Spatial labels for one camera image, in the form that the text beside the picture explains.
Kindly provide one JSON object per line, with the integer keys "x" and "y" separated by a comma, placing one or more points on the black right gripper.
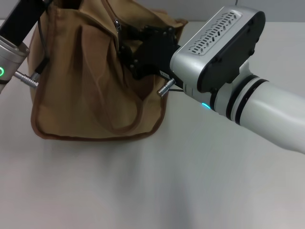
{"x": 157, "y": 52}

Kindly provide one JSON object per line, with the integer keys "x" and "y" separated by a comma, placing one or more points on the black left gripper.
{"x": 19, "y": 21}

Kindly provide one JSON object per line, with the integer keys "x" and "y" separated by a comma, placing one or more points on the silver metal zipper pull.
{"x": 118, "y": 27}

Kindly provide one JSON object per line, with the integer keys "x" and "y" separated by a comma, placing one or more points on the khaki canvas food bag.
{"x": 78, "y": 90}

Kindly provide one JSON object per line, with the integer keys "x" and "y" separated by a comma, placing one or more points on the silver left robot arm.
{"x": 10, "y": 62}

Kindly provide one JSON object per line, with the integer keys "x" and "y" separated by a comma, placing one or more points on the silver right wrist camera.
{"x": 214, "y": 47}

